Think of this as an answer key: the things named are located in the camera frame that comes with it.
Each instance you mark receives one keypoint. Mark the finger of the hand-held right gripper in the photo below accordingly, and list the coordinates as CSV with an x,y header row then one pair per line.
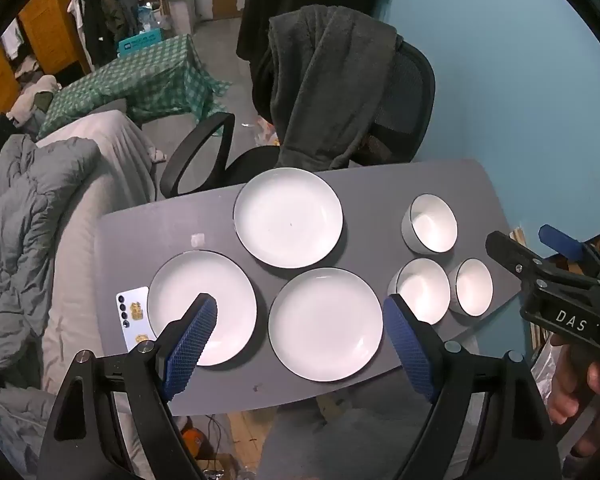
x,y
512,252
560,241

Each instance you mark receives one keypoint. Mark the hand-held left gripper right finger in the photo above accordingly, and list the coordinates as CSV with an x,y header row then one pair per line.
x,y
410,355

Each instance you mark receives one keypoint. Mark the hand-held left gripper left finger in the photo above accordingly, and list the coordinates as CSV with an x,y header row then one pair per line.
x,y
190,350

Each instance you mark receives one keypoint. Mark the white bowl dark rim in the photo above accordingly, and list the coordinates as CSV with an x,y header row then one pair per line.
x,y
432,225
474,287
422,290

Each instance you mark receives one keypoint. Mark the white plate dark rim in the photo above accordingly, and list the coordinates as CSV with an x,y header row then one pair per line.
x,y
325,322
287,217
185,290

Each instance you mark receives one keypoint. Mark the wooden slat bundle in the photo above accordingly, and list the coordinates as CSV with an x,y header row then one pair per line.
x,y
519,237

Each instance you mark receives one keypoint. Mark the white smartphone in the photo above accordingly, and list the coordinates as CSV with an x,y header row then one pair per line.
x,y
130,327

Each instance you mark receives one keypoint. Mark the clear plastic bag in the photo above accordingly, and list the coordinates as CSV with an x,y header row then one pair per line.
x,y
545,370

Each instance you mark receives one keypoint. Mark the black office chair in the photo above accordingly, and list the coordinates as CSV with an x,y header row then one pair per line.
x,y
412,90

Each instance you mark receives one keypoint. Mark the grey quilt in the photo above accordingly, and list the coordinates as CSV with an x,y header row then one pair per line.
x,y
20,240

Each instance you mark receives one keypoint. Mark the light grey bed sheet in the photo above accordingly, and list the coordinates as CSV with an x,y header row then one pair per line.
x,y
110,160

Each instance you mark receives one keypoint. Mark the small bag on floor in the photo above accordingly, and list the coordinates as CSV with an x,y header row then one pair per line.
x,y
267,132

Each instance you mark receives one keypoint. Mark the dark grey fleece robe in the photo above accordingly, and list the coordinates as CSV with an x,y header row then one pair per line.
x,y
320,85

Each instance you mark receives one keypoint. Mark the green checkered tablecloth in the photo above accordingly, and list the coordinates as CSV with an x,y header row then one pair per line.
x,y
130,75

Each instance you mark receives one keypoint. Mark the beige clothes pile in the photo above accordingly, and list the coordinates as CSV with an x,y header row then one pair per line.
x,y
35,92

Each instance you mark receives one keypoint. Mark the blue storage box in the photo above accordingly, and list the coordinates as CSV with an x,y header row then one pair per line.
x,y
140,42

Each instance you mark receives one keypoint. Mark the dark hanging clothes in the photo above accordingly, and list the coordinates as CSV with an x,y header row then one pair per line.
x,y
105,10

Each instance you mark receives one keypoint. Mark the orange wooden wardrobe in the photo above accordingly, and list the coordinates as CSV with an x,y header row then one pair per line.
x,y
45,30

